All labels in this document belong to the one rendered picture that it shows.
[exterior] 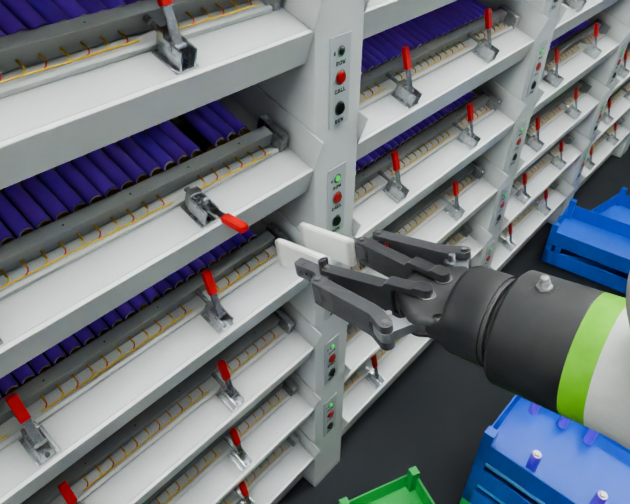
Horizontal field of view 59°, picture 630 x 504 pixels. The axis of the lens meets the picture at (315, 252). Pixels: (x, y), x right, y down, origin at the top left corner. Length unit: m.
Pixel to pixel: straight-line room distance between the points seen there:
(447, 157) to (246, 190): 0.58
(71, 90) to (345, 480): 1.14
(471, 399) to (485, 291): 1.22
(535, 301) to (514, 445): 0.80
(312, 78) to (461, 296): 0.39
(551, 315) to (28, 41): 0.48
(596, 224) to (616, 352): 1.86
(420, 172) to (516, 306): 0.74
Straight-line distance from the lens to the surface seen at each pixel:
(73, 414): 0.76
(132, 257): 0.64
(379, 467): 1.48
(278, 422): 1.14
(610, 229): 2.23
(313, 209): 0.82
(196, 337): 0.79
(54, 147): 0.53
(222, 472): 1.10
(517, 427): 1.21
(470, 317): 0.42
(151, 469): 0.91
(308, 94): 0.73
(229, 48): 0.63
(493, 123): 1.36
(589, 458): 1.23
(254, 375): 0.98
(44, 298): 0.62
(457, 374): 1.68
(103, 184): 0.69
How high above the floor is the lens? 1.29
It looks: 40 degrees down
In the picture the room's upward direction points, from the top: straight up
